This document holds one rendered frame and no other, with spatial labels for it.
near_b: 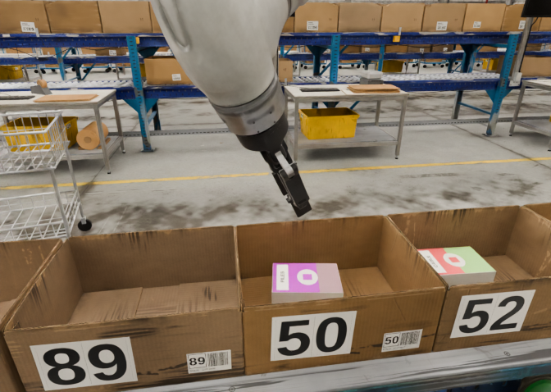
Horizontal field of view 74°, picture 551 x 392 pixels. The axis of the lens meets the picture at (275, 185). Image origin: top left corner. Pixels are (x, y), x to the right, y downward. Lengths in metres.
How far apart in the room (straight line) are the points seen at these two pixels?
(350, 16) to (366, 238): 4.48
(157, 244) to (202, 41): 0.65
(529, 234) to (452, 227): 0.20
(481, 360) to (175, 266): 0.71
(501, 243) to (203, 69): 1.03
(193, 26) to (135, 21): 4.75
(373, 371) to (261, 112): 0.56
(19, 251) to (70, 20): 4.44
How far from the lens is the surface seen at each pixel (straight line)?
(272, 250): 0.96
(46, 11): 5.43
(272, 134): 0.49
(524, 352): 0.97
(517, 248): 1.24
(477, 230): 1.17
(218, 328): 0.71
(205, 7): 0.37
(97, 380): 0.81
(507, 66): 6.01
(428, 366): 0.86
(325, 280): 0.89
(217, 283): 0.99
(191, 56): 0.39
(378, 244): 1.04
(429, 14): 5.75
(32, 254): 1.04
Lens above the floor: 1.51
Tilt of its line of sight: 24 degrees down
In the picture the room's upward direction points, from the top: straight up
